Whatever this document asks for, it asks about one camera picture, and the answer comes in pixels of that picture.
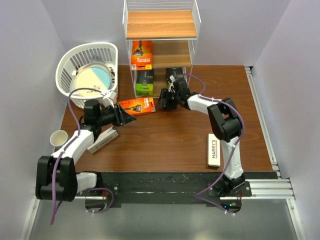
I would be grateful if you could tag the white plastic laundry basket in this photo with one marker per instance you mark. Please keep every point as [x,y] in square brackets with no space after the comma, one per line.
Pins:
[82,55]

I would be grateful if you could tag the cream paper cup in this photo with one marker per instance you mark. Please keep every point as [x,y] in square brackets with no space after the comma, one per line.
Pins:
[59,138]

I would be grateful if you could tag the white Harry's box right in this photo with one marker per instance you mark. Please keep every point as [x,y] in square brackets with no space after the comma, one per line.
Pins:
[213,151]

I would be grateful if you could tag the orange Gillette razor pack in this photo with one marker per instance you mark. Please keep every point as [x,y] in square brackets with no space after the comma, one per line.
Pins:
[138,106]
[141,55]

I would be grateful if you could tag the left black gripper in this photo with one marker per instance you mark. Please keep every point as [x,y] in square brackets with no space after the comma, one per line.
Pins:
[121,117]

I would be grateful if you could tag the green black razor box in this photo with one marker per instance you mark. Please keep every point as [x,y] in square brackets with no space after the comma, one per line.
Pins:
[144,85]
[173,72]

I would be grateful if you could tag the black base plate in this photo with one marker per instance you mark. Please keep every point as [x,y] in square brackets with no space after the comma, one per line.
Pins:
[172,187]

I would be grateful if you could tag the cream and blue plate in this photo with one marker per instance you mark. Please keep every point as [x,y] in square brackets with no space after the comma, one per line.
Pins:
[95,76]

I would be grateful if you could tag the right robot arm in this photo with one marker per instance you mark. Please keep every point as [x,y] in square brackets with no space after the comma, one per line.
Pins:
[226,123]

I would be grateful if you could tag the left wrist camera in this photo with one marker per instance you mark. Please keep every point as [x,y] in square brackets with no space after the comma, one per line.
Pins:
[109,98]

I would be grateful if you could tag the white wire wooden shelf unit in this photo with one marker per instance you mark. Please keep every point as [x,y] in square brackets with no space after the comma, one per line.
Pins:
[173,26]

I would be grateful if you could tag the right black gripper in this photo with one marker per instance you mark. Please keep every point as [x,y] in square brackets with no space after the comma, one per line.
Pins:
[164,94]

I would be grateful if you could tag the aluminium rail frame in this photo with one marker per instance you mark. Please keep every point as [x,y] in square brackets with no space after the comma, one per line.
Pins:
[176,141]

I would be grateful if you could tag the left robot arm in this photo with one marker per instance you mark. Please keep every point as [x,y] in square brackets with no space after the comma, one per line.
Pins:
[56,176]

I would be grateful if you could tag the grey Harry's box left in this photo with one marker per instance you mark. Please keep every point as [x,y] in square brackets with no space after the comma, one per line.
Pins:
[103,139]

